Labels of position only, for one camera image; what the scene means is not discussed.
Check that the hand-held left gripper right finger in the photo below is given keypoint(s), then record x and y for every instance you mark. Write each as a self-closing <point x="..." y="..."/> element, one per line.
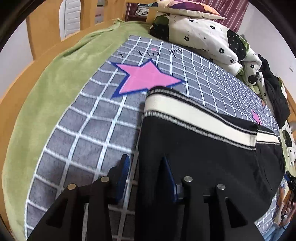
<point x="170" y="178"/>

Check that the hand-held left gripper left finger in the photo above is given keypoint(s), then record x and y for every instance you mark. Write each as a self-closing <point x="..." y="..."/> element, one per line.
<point x="124" y="172"/>

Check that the black pants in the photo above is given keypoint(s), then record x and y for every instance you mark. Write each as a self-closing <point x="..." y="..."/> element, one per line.
<point x="208" y="150"/>

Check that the person's right hand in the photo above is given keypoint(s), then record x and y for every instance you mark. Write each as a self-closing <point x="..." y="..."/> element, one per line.
<point x="283" y="208"/>

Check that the white floral pillow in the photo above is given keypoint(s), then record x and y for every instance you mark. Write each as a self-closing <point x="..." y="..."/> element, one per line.
<point x="288" y="139"/>

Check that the person's blue jeans leg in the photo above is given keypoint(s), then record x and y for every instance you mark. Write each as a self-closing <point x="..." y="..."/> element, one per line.
<point x="275" y="233"/>

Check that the grey grid star blanket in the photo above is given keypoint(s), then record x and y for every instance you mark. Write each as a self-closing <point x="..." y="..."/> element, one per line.
<point x="92" y="127"/>

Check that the black jacket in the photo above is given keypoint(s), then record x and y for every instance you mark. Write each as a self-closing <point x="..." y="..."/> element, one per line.
<point x="275" y="92"/>

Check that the green bed sheet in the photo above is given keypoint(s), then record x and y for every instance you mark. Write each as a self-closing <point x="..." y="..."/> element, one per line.
<point x="57" y="81"/>

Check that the white floral quilt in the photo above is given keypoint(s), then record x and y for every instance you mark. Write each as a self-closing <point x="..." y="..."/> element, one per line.
<point x="203" y="37"/>

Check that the white shoe box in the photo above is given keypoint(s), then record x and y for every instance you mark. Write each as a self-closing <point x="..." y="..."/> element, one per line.
<point x="142" y="11"/>

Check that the white ribbed panel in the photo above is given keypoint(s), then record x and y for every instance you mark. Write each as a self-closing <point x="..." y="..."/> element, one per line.
<point x="70" y="18"/>

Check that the purple patchwork pillow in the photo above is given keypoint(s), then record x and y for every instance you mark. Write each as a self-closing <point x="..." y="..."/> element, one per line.
<point x="185" y="9"/>

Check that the maroon striped curtain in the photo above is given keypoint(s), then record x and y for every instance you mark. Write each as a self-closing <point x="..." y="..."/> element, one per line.
<point x="231" y="11"/>

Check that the wooden bed frame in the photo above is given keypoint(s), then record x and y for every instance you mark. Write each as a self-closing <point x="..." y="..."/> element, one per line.
<point x="46" y="23"/>

